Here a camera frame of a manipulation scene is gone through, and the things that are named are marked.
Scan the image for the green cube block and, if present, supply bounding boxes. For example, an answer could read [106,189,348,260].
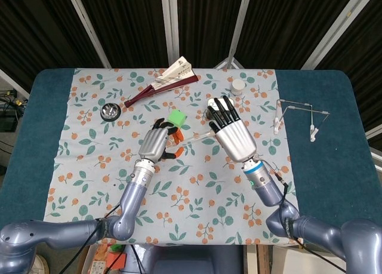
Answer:
[167,109,188,129]

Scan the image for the round steel bowl, black rim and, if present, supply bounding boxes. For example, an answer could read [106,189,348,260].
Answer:
[100,102,122,122]

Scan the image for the white board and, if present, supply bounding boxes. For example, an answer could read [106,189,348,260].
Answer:
[243,244,258,274]

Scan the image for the dark blue table cover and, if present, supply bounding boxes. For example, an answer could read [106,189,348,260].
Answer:
[0,67,380,247]

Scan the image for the beige cardboard box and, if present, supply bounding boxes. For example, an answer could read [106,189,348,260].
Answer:
[272,245,349,274]

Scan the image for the wire hanger with white clips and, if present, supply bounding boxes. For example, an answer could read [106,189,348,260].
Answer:
[272,98,331,143]

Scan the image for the folding paper fan, maroon ribs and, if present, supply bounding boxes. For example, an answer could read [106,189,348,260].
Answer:
[124,55,201,109]

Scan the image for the open cardboard box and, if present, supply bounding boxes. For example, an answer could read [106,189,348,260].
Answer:
[79,244,126,274]

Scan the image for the grey tripod stand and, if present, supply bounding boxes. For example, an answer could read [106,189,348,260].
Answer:
[214,48,246,69]

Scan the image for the black luncheon meat can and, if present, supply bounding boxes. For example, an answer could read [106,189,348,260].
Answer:
[206,97,235,121]

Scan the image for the white shoe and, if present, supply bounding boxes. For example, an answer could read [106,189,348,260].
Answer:
[32,254,50,274]

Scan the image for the floral printed tablecloth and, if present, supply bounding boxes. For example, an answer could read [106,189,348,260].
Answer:
[38,67,304,247]

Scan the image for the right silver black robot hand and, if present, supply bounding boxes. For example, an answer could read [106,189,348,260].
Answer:
[207,95,258,162]

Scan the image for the orange flat object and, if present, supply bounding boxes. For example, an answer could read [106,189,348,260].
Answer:
[106,251,128,269]

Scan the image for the clear glass tube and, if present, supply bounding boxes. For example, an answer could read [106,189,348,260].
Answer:
[165,130,215,151]

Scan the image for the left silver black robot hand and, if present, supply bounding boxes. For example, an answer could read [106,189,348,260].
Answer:
[138,118,185,163]

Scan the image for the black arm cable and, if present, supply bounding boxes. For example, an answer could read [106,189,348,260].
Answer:
[268,163,349,273]
[59,204,122,274]

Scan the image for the white partition frame post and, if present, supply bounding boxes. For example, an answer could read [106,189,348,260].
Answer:
[64,0,112,68]
[300,0,375,70]
[230,0,254,59]
[160,0,180,67]
[0,69,31,95]
[365,127,382,171]

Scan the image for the black equipment box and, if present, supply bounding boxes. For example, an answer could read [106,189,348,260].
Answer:
[0,109,20,133]

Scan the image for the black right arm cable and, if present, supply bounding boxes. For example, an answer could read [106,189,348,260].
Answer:
[268,163,349,273]

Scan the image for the blue-grey robot torso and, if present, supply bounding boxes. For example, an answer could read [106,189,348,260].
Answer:
[124,244,245,274]

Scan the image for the brown wooden plank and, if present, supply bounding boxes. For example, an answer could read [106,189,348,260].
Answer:
[256,244,272,274]

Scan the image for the black torso cable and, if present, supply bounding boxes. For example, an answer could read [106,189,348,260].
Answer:
[131,244,143,274]

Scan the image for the black pleated curtain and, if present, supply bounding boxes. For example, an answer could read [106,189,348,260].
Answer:
[0,0,382,131]

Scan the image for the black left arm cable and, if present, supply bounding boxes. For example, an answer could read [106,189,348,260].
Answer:
[59,204,122,274]

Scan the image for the small white round jar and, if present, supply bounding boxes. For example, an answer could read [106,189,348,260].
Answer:
[230,78,247,96]

